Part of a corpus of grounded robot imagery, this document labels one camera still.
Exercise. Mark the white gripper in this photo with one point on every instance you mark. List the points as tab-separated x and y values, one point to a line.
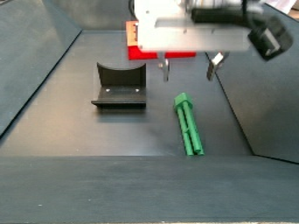
165	30

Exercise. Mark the green three prong object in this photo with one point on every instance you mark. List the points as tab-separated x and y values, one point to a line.
189	133

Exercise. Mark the black curved fixture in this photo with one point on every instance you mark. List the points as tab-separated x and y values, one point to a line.
121	87

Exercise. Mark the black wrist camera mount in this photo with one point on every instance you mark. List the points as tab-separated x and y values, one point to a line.
268	34

